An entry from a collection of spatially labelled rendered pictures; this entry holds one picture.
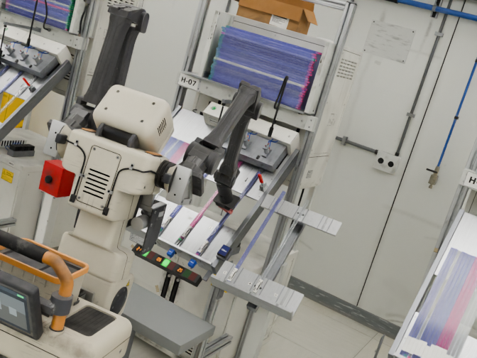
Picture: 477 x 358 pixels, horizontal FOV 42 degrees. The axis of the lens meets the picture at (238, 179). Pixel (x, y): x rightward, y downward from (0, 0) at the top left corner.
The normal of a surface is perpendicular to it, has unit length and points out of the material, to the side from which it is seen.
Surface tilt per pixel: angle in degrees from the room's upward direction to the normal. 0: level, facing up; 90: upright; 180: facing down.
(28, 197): 90
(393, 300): 90
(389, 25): 90
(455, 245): 44
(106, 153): 82
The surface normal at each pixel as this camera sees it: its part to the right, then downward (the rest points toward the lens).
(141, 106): -0.04, -0.54
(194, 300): -0.47, 0.07
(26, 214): 0.84, 0.35
